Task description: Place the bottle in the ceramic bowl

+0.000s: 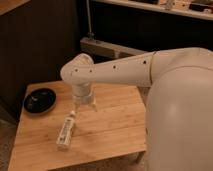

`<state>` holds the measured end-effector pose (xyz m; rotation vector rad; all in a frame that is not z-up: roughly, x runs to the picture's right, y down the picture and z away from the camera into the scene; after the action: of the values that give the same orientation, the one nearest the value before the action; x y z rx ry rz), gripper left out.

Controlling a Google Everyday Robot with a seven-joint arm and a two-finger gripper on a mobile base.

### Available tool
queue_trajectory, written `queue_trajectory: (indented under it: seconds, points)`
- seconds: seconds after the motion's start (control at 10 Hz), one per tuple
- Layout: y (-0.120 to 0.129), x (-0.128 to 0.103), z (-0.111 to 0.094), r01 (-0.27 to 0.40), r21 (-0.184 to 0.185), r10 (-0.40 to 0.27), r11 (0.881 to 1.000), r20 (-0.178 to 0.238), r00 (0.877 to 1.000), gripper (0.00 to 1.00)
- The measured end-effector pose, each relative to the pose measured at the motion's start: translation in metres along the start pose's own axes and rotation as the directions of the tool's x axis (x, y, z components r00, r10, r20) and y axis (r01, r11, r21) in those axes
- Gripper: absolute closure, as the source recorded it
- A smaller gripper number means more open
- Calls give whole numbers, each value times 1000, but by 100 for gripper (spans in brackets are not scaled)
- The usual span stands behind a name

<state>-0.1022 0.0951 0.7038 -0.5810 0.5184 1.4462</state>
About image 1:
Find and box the upper wooden shelf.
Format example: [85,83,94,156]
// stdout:
[94,0,213,21]

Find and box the black ceramic bowl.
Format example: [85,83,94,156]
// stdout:
[23,88,56,114]

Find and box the grey metal shelf beam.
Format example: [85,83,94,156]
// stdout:
[80,37,144,59]

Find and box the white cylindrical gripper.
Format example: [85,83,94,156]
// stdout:
[72,83,97,112]

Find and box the metal vertical pole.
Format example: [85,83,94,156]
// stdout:
[86,0,94,40]

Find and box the wooden table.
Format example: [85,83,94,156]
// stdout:
[8,81,146,171]

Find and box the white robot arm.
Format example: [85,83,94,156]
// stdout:
[60,47,213,171]

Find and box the white plastic bottle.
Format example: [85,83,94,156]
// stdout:
[56,111,76,149]

